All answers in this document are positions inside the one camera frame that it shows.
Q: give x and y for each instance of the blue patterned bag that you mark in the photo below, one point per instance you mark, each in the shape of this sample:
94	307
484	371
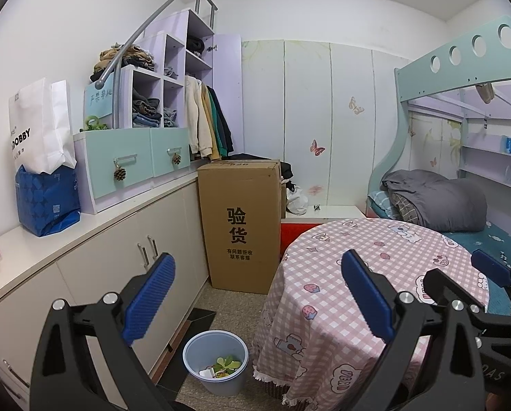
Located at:
45	205

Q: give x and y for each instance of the cream cabinet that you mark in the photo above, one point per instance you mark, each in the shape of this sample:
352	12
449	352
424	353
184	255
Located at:
88	265

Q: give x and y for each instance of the tall cardboard box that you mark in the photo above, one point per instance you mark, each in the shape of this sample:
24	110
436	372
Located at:
238	188

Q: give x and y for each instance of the blue plaid pillow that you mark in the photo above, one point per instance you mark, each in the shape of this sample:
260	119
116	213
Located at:
379	203

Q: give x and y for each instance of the pinecone ornament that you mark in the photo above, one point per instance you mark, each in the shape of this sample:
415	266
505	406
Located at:
120	174
176	159

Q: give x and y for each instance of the teal bunk bed frame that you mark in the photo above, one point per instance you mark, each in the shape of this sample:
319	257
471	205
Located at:
465	72

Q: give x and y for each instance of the black hanging jacket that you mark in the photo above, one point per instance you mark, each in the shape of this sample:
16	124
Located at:
229	132

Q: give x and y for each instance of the narrow teal drawer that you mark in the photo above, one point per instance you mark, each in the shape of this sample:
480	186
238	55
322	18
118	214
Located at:
163	162

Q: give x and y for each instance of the pink butterfly sticker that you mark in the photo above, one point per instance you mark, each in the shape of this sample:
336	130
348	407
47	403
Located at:
317	147

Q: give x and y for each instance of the black clothing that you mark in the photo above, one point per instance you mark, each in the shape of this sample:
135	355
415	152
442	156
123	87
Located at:
287	173

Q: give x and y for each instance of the teal patterned bed sheet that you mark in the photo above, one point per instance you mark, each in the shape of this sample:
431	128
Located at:
495	239

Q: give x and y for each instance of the black folded garment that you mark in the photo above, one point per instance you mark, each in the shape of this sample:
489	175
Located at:
195	46

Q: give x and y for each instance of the folded dark jeans stack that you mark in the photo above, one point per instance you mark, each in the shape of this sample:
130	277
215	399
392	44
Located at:
146	113

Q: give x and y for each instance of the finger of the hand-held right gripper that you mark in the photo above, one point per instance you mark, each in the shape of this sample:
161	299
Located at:
490	267
441	284

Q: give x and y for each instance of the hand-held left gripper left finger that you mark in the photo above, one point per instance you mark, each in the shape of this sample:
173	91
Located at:
148	295

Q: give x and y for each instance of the green plastic ornament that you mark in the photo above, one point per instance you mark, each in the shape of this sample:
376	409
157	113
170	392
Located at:
92	124

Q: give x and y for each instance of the green hanging garment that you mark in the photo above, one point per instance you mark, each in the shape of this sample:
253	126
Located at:
222	143

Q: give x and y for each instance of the white plastic bag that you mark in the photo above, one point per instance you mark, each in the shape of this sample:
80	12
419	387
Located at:
298	201

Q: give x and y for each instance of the beige hanging item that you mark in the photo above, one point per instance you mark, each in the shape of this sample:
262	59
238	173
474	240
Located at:
485	93

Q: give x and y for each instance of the brown clothes pile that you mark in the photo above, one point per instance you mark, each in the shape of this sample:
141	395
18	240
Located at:
122	62

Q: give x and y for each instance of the white paper bag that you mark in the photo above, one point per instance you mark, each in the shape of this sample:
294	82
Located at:
41	128

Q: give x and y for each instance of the light blue waste bin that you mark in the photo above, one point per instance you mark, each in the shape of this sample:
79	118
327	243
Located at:
221	387

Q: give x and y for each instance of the cream hanging jacket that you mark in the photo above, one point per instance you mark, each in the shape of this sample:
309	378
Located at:
195	115

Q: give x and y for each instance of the wide teal drawer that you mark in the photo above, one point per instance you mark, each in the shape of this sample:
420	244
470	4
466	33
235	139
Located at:
105	167

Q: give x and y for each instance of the grey metal handrail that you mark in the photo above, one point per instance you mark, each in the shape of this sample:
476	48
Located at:
117	98

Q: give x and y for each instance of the black flat board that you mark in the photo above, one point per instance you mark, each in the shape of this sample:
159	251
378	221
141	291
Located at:
195	321

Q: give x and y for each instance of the beige butterfly sticker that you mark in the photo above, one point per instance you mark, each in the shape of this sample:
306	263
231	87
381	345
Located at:
356	105

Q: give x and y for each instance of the white wardrobe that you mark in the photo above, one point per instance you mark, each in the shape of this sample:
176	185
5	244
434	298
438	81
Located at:
306	94

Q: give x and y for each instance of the yellow hanging garment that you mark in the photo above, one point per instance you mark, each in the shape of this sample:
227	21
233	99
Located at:
214	150

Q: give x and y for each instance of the small blue can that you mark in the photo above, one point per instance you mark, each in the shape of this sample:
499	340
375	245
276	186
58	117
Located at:
509	144

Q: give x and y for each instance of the teal lettered panel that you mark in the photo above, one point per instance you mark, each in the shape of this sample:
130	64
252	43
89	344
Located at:
99	102

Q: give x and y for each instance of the grey folded clothes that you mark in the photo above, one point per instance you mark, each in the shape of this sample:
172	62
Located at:
170	117

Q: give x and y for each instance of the grey quilt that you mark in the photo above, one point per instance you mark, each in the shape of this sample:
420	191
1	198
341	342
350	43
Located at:
443	201

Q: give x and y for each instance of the red bench with white top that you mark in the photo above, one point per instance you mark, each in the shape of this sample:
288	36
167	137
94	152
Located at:
323	212

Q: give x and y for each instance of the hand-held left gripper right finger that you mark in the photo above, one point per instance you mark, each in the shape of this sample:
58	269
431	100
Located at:
366	295

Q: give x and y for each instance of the pink flower sticker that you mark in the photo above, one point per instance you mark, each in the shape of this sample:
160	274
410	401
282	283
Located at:
316	189

